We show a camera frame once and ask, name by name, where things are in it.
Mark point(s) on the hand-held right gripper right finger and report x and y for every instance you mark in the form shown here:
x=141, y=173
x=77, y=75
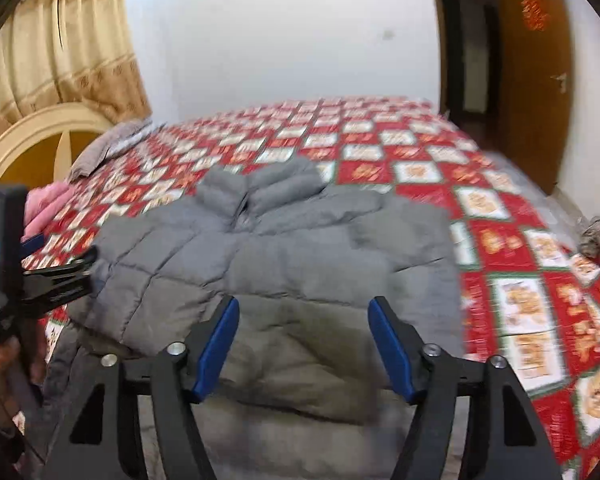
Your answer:
x=392, y=350

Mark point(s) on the white wall switch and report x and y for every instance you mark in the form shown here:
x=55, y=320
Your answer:
x=388, y=35

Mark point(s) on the cream wooden headboard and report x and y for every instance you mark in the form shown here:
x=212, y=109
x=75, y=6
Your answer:
x=10, y=150

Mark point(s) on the light patterned pillow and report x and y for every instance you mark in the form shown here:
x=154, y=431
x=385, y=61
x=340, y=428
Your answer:
x=132, y=134

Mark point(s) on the brown wooden door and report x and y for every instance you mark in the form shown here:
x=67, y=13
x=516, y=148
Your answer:
x=530, y=85

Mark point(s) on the pink folded blanket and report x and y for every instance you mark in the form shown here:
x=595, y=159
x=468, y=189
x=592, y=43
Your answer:
x=45, y=200

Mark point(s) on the person's left hand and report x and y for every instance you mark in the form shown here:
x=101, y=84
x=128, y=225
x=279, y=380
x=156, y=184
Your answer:
x=2, y=375

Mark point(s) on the dark wooden door frame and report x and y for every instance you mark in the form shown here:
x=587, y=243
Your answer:
x=436, y=35

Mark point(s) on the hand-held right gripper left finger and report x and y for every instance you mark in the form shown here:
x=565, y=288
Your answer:
x=215, y=350

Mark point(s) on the beige patterned curtain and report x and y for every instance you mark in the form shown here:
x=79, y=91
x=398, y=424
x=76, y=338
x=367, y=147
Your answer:
x=55, y=50

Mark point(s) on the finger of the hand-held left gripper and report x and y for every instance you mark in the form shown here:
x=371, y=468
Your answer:
x=67, y=280

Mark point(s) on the red printed checkered blanket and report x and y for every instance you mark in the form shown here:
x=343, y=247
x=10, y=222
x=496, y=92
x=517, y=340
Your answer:
x=495, y=240

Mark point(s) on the grey puffer jacket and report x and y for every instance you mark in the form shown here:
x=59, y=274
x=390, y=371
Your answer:
x=290, y=240

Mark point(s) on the grey pillow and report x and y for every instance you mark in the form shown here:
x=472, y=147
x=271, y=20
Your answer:
x=97, y=152

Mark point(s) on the red door decoration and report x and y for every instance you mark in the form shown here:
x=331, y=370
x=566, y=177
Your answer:
x=535, y=12

